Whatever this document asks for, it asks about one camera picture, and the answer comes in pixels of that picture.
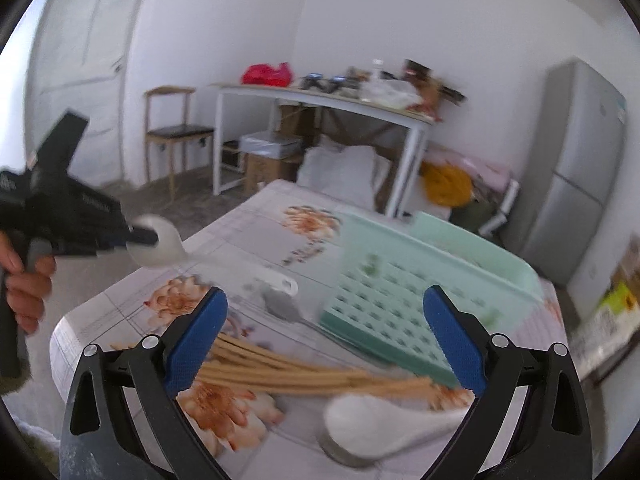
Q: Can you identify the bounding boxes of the metal spoon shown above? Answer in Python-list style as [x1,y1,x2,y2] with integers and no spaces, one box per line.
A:
[242,282,318,330]

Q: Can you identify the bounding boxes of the bundle of wooden chopsticks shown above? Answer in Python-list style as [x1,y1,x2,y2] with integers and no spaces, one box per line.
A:
[196,334,473,410]

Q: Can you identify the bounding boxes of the mint green utensil basket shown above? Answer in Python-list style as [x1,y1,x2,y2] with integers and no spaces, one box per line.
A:
[320,214,544,388]

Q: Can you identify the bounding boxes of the person's left hand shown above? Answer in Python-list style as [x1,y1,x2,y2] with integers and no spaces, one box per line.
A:
[1,232,56,335]

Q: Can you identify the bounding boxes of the wooden chair black seat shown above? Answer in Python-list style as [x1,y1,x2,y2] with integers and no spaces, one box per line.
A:
[143,84,216,202]

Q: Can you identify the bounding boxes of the green yellow rice bag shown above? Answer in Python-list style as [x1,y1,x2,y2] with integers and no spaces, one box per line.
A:
[568,281,639,380]

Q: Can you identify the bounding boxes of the cardboard box under table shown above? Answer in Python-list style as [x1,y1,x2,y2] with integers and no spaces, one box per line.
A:
[244,154,303,195]

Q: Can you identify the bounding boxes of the floral tablecloth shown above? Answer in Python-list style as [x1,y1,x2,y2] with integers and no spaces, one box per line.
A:
[49,179,572,480]

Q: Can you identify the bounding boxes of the white door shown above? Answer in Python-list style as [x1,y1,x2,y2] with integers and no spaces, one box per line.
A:
[25,0,141,186]

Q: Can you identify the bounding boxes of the red plastic bag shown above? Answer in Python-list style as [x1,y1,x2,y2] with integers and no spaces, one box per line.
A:
[241,62,294,88]

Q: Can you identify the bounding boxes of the white sack under table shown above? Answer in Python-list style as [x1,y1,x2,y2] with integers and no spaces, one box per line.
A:
[296,145,392,210]

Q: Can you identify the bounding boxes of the clear plastic bag on table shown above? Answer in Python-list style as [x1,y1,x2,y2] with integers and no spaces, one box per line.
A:
[359,79,423,110]

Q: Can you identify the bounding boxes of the white side table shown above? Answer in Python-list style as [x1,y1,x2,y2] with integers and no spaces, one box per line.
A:
[210,79,435,219]

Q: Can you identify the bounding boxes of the grey refrigerator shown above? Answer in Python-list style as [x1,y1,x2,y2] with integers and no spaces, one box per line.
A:
[502,58,626,286]

